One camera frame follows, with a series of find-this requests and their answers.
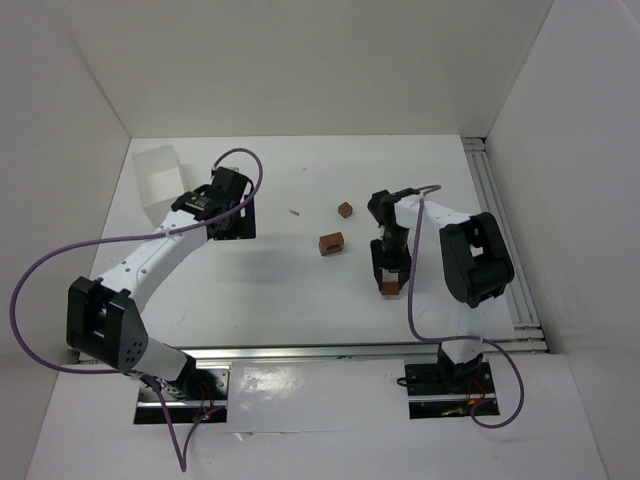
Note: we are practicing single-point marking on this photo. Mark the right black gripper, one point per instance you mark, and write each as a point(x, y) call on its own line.
point(391, 251)

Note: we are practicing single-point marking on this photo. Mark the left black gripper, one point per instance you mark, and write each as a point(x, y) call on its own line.
point(239, 220)

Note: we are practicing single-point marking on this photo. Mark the notched brown wood block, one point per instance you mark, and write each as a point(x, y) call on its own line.
point(390, 289)

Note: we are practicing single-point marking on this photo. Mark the U-shaped brown wood block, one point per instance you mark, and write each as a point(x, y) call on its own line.
point(330, 240)

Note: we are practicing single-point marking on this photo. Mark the white perforated plastic box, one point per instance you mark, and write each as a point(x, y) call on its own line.
point(159, 179)

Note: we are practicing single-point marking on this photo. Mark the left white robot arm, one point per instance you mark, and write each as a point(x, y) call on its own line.
point(104, 315)

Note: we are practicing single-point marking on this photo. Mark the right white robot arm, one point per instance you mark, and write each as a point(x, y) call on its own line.
point(476, 267)

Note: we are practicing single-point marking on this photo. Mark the small brown wood cube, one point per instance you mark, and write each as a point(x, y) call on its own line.
point(345, 210)

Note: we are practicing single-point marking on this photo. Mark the white front cover board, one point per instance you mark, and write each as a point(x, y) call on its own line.
point(317, 396)

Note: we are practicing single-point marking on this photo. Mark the front aluminium rail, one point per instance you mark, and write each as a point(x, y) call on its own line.
point(519, 345)

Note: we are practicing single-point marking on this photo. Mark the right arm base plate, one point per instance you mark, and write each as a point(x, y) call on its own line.
point(431, 380)

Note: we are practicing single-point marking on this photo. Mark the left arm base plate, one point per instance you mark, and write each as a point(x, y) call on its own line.
point(195, 386)

